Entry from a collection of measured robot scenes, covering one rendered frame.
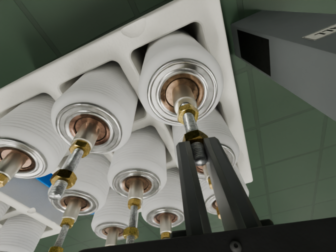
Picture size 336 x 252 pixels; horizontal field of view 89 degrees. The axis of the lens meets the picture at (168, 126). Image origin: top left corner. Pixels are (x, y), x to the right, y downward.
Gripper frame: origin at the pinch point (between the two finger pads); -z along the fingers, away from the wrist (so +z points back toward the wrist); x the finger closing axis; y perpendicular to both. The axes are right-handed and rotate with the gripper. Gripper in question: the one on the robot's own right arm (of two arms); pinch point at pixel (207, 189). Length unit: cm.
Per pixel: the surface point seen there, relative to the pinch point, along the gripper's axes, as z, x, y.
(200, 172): -11.5, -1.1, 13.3
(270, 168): -37, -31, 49
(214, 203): -11.5, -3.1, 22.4
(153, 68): -11.9, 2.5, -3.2
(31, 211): -19, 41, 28
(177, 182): -17.1, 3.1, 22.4
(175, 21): -18.9, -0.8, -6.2
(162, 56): -12.1, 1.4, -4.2
